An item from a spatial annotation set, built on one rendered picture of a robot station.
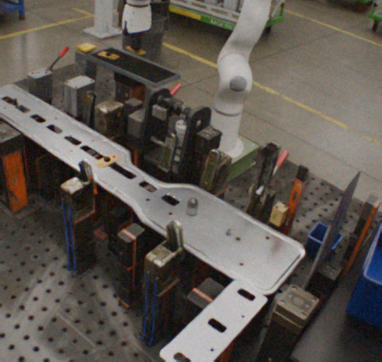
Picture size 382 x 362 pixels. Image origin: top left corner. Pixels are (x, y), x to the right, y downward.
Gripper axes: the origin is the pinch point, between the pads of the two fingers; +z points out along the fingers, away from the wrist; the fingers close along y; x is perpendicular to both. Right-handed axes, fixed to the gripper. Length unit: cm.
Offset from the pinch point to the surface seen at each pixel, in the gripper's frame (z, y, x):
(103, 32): 120, -177, -312
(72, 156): 24.4, 38.3, 20.3
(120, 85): 16.6, 5.3, -1.3
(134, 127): 20.0, 15.4, 22.4
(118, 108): 17.0, 15.7, 12.9
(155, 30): 81, -164, -196
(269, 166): 10, 6, 72
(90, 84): 13.8, 17.1, -3.6
